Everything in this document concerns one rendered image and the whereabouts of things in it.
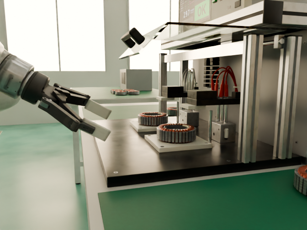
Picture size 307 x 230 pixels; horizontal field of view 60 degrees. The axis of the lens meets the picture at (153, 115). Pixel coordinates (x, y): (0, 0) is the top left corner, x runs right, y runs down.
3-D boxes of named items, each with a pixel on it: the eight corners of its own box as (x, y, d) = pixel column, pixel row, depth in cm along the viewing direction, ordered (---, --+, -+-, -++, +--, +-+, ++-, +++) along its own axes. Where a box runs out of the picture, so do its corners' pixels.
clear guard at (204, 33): (138, 53, 49) (138, 19, 48) (118, 59, 72) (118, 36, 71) (284, 56, 58) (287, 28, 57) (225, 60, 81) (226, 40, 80)
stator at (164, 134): (163, 145, 70) (163, 131, 69) (152, 135, 80) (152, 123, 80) (202, 142, 73) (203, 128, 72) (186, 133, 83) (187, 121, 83)
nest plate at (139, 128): (137, 132, 90) (137, 128, 90) (129, 124, 105) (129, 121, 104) (179, 129, 94) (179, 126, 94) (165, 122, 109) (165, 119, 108)
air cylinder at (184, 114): (186, 127, 99) (186, 112, 98) (178, 123, 106) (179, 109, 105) (198, 126, 101) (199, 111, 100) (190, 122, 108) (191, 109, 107)
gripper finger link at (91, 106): (83, 108, 73) (84, 107, 73) (106, 119, 75) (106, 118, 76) (88, 99, 72) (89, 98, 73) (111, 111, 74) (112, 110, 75)
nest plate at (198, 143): (159, 152, 67) (159, 148, 67) (144, 138, 82) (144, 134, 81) (212, 148, 72) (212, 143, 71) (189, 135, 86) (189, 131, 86)
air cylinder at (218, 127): (219, 143, 76) (220, 124, 75) (207, 137, 83) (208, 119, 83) (235, 142, 78) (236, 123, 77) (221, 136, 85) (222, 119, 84)
